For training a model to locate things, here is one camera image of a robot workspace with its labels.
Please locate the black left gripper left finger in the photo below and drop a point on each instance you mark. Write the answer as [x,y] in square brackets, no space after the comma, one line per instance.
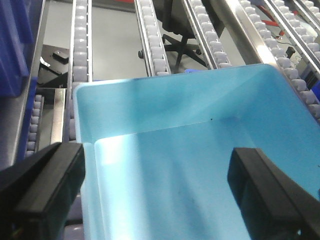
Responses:
[36,193]

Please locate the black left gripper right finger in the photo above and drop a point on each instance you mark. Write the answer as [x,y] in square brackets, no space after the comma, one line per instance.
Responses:
[272,205]

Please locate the light blue plastic box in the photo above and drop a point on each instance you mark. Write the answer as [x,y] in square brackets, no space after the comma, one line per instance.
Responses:
[157,150]

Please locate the white roller track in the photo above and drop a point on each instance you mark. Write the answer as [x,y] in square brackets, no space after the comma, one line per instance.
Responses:
[153,50]
[80,66]
[209,43]

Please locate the blue bin upper left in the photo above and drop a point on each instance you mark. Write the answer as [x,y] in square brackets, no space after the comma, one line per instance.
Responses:
[15,34]

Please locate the black office chair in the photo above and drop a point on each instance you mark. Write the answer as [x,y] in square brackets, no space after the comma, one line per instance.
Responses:
[176,32]

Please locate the steel flow rack frame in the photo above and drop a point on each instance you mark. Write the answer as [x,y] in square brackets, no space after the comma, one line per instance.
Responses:
[250,32]

